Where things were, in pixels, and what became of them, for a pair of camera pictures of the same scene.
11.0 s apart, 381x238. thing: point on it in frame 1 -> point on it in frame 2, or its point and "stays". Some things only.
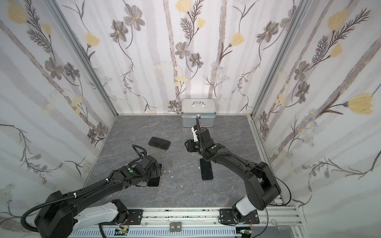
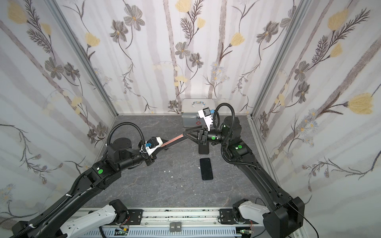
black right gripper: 197,134 -> 203,137
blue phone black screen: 206,169 stays
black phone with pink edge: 154,182 -> 174,142
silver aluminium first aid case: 192,108 stays
